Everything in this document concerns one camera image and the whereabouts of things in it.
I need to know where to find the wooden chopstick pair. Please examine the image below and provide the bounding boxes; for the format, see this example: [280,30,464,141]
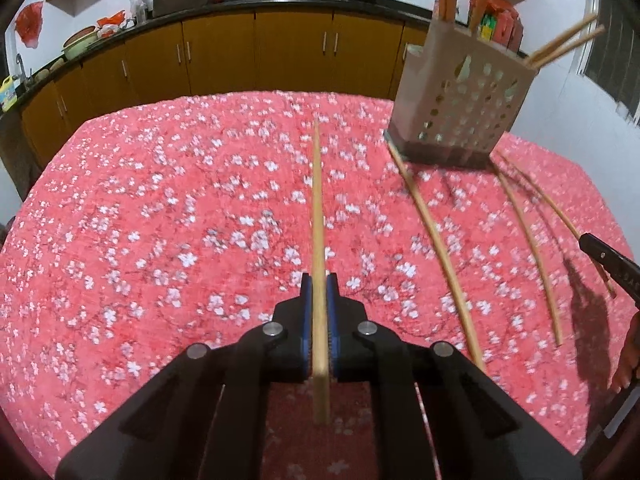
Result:
[311,122,331,425]
[387,141,486,372]

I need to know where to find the wooden chopstick thin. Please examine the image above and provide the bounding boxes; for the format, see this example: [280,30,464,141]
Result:
[497,151,617,298]

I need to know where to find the lower wooden kitchen cabinets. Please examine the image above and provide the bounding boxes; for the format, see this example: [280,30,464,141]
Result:
[20,8,427,166]

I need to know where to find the person's hand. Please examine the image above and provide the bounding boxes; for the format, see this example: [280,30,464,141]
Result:
[611,312,640,393]

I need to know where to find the red floral tablecloth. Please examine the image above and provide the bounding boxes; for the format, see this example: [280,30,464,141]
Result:
[1,92,636,471]

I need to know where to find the right window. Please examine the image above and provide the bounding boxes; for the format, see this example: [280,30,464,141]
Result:
[584,0,639,125]

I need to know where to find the beige perforated utensil holder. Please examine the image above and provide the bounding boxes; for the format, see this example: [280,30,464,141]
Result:
[385,20,538,169]

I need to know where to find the red boxes on counter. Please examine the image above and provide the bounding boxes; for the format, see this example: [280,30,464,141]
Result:
[476,0,524,53]

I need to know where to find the black countertop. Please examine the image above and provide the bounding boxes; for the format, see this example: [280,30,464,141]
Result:
[1,0,433,122]

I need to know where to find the yellow detergent bottle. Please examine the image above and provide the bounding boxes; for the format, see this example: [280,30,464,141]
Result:
[0,76,17,113]

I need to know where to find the green bowl on counter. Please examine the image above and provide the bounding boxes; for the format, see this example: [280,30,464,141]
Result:
[62,25,98,61]

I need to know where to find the red bag on counter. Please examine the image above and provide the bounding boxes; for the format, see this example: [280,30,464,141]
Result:
[96,10,126,39]

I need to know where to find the clear plastic bag on counter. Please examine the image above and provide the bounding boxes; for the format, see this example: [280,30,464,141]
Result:
[130,0,153,25]

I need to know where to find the red plastic bag on wall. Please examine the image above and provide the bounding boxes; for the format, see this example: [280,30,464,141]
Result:
[15,1,43,49]

